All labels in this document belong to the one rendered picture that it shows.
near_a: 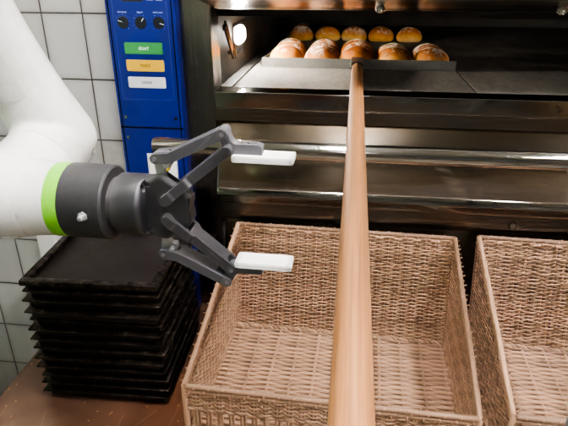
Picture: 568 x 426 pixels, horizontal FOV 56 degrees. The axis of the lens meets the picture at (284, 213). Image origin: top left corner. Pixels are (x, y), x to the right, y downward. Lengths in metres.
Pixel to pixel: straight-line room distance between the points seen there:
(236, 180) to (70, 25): 0.52
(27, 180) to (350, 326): 0.43
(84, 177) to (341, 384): 0.41
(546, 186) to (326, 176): 0.51
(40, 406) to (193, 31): 0.89
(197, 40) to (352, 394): 1.04
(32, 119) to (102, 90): 0.63
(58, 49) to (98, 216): 0.82
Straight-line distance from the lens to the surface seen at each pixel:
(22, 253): 1.70
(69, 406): 1.32
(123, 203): 0.64
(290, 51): 1.62
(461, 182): 1.33
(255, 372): 1.30
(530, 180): 1.37
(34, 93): 0.77
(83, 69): 1.41
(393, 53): 1.61
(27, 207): 0.69
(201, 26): 1.29
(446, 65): 1.62
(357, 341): 0.40
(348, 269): 0.48
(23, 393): 1.39
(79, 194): 0.66
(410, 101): 1.27
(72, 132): 0.79
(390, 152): 0.91
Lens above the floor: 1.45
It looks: 25 degrees down
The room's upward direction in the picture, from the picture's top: straight up
